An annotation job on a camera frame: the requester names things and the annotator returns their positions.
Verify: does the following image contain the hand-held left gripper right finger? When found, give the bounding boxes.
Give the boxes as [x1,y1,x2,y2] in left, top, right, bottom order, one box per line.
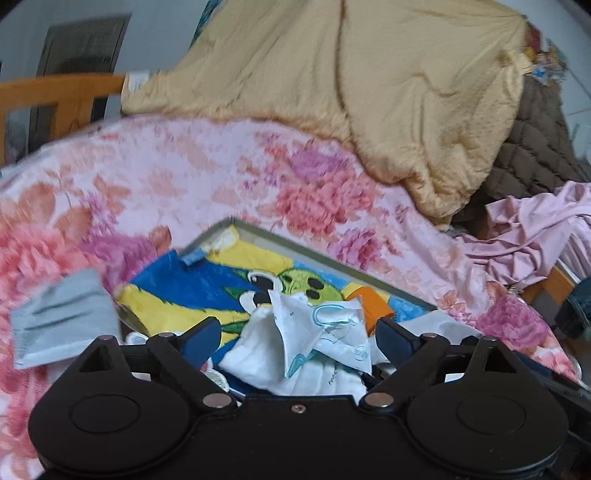
[358,316,518,411]

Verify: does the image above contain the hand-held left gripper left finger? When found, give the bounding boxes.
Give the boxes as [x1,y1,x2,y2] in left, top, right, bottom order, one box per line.
[76,316,236,411]

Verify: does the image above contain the orange silicone band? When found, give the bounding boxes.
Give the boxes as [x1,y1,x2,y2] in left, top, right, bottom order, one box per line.
[344,286,398,335]

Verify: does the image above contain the white gauze cloth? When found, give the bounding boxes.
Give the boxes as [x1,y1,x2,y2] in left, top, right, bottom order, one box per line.
[217,305,370,398]

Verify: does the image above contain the white teal tissue packet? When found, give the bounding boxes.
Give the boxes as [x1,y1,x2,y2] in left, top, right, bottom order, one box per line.
[268,288,372,379]

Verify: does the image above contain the grey face mask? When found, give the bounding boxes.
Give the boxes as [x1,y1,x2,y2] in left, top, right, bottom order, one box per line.
[10,268,122,370]

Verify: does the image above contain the white tissue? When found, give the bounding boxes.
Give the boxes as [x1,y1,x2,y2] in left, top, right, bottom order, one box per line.
[397,310,485,352]

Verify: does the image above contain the pink floral bed sheet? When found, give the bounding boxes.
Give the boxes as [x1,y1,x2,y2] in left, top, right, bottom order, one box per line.
[0,115,580,480]

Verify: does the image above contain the pink garment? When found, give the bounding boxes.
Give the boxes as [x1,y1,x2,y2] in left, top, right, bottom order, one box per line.
[455,181,591,291]

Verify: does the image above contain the blue jeans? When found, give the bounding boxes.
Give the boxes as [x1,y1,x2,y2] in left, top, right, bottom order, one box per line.
[554,277,591,340]

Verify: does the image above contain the brown quilted blanket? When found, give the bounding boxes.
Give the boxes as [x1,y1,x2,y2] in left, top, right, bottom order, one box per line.
[450,76,591,227]

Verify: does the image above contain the yellow quilt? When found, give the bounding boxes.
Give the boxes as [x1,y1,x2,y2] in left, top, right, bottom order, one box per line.
[121,0,527,220]

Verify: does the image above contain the wooden bed headboard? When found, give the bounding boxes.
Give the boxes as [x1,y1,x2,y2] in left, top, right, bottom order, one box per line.
[0,74,127,164]

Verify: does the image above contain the grey door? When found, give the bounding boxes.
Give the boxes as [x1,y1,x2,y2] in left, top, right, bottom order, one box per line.
[28,14,132,153]

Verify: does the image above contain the wooden bed rail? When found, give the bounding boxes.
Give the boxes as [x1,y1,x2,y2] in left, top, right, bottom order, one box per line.
[522,265,578,319]

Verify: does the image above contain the colourful wall poster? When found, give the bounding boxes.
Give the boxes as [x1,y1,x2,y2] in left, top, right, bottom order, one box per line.
[522,21,578,86]

